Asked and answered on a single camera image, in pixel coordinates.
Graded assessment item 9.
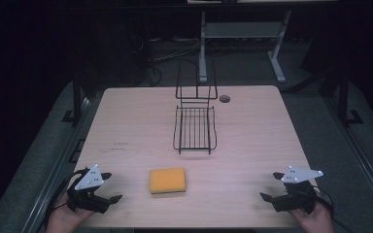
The black wire rack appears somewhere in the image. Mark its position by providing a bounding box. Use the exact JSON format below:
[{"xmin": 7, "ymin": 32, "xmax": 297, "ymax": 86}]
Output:
[{"xmin": 173, "ymin": 59, "xmax": 219, "ymax": 155}]

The person's left hand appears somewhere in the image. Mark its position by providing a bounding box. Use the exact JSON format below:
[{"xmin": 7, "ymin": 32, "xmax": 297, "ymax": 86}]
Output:
[{"xmin": 47, "ymin": 193, "xmax": 94, "ymax": 233}]

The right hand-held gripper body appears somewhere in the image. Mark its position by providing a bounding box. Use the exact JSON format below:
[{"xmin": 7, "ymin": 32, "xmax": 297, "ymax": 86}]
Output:
[{"xmin": 271, "ymin": 165, "xmax": 324, "ymax": 215}]

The yellow sponge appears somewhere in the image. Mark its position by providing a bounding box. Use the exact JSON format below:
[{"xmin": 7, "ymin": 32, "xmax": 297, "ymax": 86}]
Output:
[{"xmin": 149, "ymin": 167, "xmax": 187, "ymax": 195}]

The aluminium frame rail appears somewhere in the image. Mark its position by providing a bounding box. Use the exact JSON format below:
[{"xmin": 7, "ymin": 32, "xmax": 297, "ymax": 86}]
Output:
[
  {"xmin": 20, "ymin": 96, "xmax": 93, "ymax": 233},
  {"xmin": 324, "ymin": 96, "xmax": 373, "ymax": 215}
]

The person's right hand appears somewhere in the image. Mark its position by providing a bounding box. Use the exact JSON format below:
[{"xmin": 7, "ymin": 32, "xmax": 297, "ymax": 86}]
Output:
[{"xmin": 288, "ymin": 201, "xmax": 336, "ymax": 233}]

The bundle of floor cables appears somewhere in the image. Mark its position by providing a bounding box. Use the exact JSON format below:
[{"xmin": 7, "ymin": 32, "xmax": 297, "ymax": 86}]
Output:
[{"xmin": 129, "ymin": 34, "xmax": 202, "ymax": 88}]

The black metal post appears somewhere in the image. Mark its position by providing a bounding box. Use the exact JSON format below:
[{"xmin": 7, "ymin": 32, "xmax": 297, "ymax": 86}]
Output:
[
  {"xmin": 61, "ymin": 76, "xmax": 85, "ymax": 125},
  {"xmin": 337, "ymin": 71, "xmax": 364, "ymax": 126}
]

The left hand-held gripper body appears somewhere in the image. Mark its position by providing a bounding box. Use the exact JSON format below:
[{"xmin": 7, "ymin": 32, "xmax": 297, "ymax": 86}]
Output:
[{"xmin": 66, "ymin": 163, "xmax": 111, "ymax": 215}]

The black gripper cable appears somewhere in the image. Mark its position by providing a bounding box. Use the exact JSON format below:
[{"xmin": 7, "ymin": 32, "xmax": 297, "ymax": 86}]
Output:
[
  {"xmin": 315, "ymin": 185, "xmax": 356, "ymax": 233},
  {"xmin": 43, "ymin": 167, "xmax": 90, "ymax": 231}
]

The grey metal desk frame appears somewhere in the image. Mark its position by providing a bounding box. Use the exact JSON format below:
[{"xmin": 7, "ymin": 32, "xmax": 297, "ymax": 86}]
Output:
[{"xmin": 198, "ymin": 9, "xmax": 292, "ymax": 84}]

